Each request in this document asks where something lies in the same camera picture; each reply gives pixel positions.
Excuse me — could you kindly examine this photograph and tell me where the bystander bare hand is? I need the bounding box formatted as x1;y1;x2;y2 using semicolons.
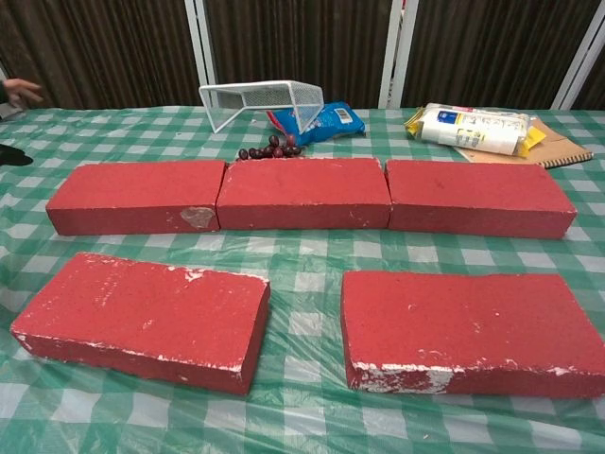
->
0;78;44;111

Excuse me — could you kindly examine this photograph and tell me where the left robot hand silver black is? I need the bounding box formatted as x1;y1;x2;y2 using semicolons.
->
0;143;35;167

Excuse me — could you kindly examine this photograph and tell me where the red brick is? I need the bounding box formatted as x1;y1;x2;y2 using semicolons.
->
45;159;228;236
385;159;578;241
215;157;393;232
9;252;271;396
339;270;605;399

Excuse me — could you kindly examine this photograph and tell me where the dark brown partition panel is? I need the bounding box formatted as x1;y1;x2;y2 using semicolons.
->
401;0;596;109
205;0;393;108
0;0;209;108

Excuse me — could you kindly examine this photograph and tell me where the dark red grape bunch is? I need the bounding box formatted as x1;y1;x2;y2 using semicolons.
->
236;133;303;162

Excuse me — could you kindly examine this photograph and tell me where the green checkered tablecloth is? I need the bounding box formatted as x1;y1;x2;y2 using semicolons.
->
0;106;605;454

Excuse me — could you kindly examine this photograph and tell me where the blue snack bag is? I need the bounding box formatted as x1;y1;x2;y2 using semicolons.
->
266;100;368;147

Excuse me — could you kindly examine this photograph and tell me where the yellow plastic bag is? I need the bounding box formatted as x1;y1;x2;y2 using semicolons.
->
404;106;547;160

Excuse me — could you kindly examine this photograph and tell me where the white wrapped paper package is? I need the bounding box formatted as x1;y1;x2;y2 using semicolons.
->
419;104;533;155

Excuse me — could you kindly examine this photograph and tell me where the brown spiral notebook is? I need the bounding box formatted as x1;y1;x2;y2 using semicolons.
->
456;117;595;170

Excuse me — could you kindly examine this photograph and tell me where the white partition frame post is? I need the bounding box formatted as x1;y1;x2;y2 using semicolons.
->
551;0;605;111
377;0;420;109
183;0;219;108

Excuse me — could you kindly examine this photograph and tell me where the white wire mesh basket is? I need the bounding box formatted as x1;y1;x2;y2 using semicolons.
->
198;80;325;135

